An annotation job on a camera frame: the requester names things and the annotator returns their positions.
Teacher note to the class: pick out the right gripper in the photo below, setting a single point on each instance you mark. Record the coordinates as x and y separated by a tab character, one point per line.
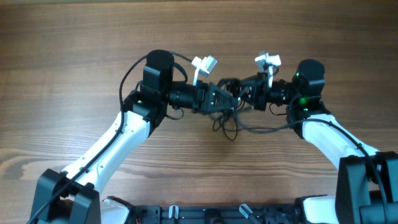
259	93

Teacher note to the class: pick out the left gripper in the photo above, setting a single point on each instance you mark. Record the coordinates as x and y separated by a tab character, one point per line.
201	95

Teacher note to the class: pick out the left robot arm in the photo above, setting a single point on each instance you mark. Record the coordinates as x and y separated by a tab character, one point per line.
73	195

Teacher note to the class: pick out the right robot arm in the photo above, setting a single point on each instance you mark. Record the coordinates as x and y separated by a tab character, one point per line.
366	190

